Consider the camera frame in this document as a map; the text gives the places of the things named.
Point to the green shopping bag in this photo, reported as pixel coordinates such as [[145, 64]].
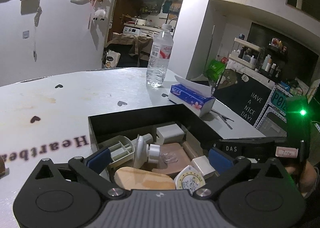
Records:
[[215, 70]]

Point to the metal tweezers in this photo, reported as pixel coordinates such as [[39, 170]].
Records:
[[222, 116]]

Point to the white round suction hook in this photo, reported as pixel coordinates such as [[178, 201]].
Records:
[[145, 151]]

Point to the black chalkboard sign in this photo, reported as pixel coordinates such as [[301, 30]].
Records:
[[242, 94]]

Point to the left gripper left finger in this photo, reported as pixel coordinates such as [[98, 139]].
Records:
[[89, 169]]

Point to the white power adapter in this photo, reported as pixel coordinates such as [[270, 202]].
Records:
[[169, 134]]

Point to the blue tissue pack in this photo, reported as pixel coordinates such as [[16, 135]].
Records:
[[197, 97]]

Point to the black storage box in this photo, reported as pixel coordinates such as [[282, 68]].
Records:
[[132, 123]]

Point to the round white tape measure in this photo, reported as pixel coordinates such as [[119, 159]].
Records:
[[189, 179]]

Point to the clear water bottle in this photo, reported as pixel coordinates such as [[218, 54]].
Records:
[[159, 57]]

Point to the brown rectangular pad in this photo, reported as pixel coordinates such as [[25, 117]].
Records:
[[173, 159]]

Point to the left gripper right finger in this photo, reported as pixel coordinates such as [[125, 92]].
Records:
[[230, 172]]

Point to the small white cube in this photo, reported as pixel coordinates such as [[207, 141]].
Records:
[[203, 166]]

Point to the grey compartment tray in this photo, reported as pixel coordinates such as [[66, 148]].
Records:
[[121, 148]]

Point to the beige wooden block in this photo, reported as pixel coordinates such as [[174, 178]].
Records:
[[131, 178]]

